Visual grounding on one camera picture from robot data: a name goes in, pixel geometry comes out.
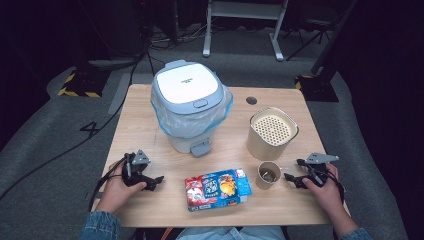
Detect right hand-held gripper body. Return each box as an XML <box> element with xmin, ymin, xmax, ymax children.
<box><xmin>296</xmin><ymin>152</ymin><xmax>340</xmax><ymax>188</ymax></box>

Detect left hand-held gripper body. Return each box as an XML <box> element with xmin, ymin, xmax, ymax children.
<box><xmin>121</xmin><ymin>149</ymin><xmax>153</xmax><ymax>190</ymax></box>

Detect person's right hand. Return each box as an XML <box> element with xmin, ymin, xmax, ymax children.
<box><xmin>301</xmin><ymin>163</ymin><xmax>345</xmax><ymax>220</ymax></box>

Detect person's left hand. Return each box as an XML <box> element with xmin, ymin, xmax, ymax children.
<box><xmin>95</xmin><ymin>165</ymin><xmax>148</xmax><ymax>214</ymax></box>

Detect brown paper cup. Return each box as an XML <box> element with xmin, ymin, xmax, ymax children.
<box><xmin>255</xmin><ymin>161</ymin><xmax>283</xmax><ymax>191</ymax></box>

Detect beige canister with perforated insert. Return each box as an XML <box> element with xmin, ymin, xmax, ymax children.
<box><xmin>246</xmin><ymin>106</ymin><xmax>300</xmax><ymax>162</ymax></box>

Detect colourful blue red snack box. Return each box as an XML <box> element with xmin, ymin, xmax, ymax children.
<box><xmin>184</xmin><ymin>168</ymin><xmax>253</xmax><ymax>213</ymax></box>

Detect clear blue plastic bin liner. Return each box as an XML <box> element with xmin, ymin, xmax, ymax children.
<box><xmin>150</xmin><ymin>84</ymin><xmax>234</xmax><ymax>140</ymax></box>

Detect yellow black striped stand base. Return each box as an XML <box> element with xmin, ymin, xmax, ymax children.
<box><xmin>57</xmin><ymin>66</ymin><xmax>112</xmax><ymax>99</ymax></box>
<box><xmin>294</xmin><ymin>74</ymin><xmax>340</xmax><ymax>103</ymax></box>

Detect person's blue jeans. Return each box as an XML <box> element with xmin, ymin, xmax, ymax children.
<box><xmin>174</xmin><ymin>225</ymin><xmax>288</xmax><ymax>240</ymax></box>

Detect white pedal trash can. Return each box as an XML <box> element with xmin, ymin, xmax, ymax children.
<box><xmin>150</xmin><ymin>59</ymin><xmax>234</xmax><ymax>158</ymax></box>

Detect black tripod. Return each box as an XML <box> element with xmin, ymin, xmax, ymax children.
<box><xmin>285</xmin><ymin>18</ymin><xmax>336</xmax><ymax>63</ymax></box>

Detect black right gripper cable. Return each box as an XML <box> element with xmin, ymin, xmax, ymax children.
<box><xmin>328</xmin><ymin>169</ymin><xmax>346</xmax><ymax>240</ymax></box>

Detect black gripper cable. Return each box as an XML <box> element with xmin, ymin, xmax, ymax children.
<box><xmin>87</xmin><ymin>159</ymin><xmax>127</xmax><ymax>212</ymax></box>
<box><xmin>328</xmin><ymin>169</ymin><xmax>346</xmax><ymax>240</ymax></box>

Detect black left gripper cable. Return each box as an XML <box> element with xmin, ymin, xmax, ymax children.
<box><xmin>87</xmin><ymin>159</ymin><xmax>127</xmax><ymax>212</ymax></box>

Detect long black floor cable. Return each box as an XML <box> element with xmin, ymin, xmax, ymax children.
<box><xmin>0</xmin><ymin>49</ymin><xmax>156</xmax><ymax>201</ymax></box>

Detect white metal desk frame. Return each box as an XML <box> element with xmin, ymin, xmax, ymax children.
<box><xmin>202</xmin><ymin>0</ymin><xmax>290</xmax><ymax>62</ymax></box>

